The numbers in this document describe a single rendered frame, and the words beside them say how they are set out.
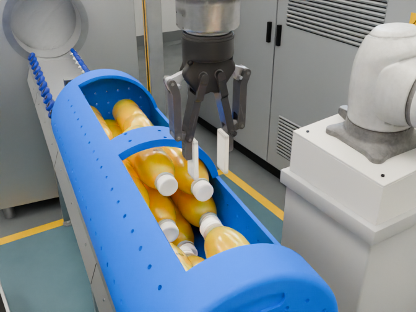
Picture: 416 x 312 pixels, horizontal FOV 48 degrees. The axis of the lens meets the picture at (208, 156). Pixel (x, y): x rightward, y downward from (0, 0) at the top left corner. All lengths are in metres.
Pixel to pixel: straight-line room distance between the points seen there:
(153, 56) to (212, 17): 1.29
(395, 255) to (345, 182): 0.23
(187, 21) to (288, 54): 2.16
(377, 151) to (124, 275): 0.66
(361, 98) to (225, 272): 0.63
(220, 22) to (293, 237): 0.82
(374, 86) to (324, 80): 1.53
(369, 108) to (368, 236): 0.28
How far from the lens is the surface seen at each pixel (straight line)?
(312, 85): 2.68
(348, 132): 1.18
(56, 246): 2.70
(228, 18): 0.65
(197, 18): 0.64
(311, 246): 1.30
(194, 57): 0.67
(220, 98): 0.72
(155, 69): 1.94
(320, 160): 1.17
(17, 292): 2.49
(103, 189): 0.85
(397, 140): 1.15
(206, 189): 0.92
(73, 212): 1.37
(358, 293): 1.23
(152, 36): 1.90
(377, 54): 1.07
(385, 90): 1.07
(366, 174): 1.08
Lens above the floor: 1.63
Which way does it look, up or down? 28 degrees down
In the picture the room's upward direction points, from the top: straight up
